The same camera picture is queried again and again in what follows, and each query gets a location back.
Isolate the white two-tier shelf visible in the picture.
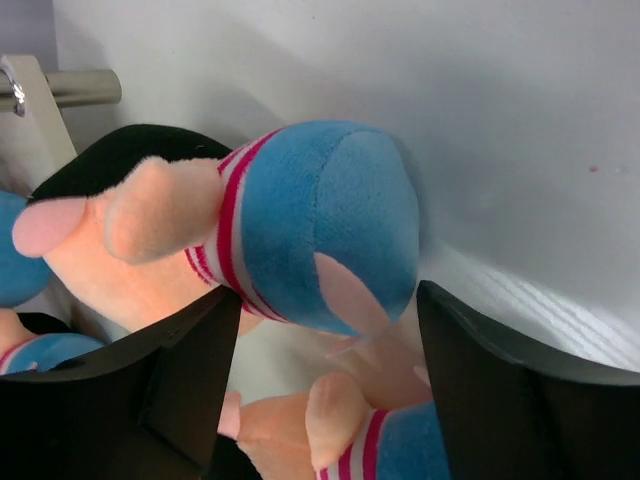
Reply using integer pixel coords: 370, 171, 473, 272
1, 55, 122, 195

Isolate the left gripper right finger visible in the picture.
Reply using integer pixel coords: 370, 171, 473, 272
417, 281, 639, 479

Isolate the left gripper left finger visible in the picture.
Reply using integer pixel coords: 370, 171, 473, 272
1, 287, 240, 479

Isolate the boy plush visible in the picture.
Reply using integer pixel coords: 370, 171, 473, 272
12, 120, 419, 337

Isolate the boy plush showing black hair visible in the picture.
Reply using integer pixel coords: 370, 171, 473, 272
218, 326, 451, 479

